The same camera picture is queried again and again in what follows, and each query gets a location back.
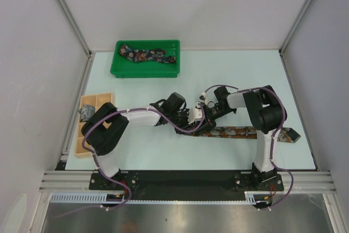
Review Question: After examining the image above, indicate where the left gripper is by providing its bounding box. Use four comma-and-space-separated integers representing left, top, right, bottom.
169, 109, 195, 135

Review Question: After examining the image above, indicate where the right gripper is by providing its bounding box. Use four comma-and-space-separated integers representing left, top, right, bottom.
194, 104, 235, 133

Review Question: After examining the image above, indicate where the orange grey patterned tie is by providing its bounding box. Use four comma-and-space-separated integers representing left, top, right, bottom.
176, 125, 301, 144

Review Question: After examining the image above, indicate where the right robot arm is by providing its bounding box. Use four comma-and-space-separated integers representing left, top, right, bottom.
204, 86, 287, 190

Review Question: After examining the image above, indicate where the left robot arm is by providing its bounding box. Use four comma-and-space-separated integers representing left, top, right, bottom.
81, 92, 204, 189

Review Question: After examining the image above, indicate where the dark floral tie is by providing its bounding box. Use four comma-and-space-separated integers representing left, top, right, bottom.
117, 44, 177, 64

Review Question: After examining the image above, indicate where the green plastic bin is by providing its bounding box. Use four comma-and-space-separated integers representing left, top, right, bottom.
110, 40, 180, 78

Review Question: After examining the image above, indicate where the wooden compartment box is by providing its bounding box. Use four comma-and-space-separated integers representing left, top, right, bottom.
74, 93, 115, 159

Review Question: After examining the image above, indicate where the rolled grey tie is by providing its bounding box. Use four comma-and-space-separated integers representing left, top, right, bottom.
78, 104, 95, 122

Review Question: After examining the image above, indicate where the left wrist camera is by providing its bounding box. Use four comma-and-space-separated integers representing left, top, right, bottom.
188, 107, 204, 124

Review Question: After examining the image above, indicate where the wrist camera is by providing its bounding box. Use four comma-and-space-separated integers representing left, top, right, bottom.
188, 107, 204, 124
198, 92, 209, 106

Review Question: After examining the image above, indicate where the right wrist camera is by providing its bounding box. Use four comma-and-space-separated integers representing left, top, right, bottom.
198, 92, 209, 106

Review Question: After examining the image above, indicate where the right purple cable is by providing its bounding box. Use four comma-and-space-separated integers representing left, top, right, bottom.
203, 83, 294, 212

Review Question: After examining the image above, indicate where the purple cable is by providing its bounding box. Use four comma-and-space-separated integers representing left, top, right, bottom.
203, 83, 294, 212
81, 107, 206, 213

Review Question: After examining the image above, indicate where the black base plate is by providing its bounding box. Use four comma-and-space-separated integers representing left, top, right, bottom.
89, 170, 284, 201

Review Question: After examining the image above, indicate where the white cable duct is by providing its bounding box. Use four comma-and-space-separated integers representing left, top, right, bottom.
51, 190, 273, 205

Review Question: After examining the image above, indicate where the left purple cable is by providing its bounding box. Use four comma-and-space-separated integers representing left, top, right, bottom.
81, 107, 206, 213

